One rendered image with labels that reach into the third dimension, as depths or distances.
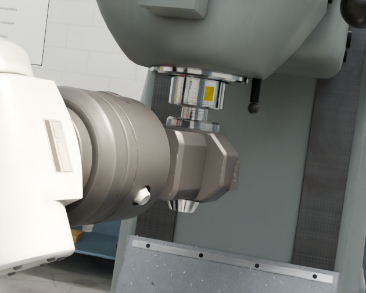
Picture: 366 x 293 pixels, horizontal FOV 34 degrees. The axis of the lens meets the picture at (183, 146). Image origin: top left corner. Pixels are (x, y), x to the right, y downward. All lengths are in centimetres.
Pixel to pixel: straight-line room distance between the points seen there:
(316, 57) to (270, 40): 17
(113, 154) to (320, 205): 57
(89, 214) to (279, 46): 20
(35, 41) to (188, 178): 494
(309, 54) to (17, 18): 492
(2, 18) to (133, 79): 131
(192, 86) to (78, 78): 466
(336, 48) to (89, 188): 34
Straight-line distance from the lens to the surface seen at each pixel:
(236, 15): 44
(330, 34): 62
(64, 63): 521
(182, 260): 91
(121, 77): 501
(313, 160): 88
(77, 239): 460
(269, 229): 90
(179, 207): 52
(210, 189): 46
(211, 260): 91
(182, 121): 50
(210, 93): 50
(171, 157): 43
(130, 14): 46
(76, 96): 37
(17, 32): 545
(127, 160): 36
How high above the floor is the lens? 127
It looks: 3 degrees down
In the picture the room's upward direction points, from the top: 7 degrees clockwise
